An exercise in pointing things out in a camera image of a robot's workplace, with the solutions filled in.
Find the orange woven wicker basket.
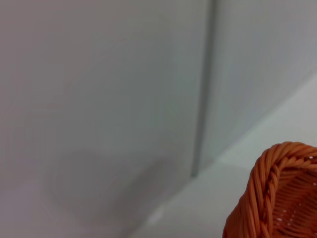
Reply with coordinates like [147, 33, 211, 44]
[222, 141, 317, 238]

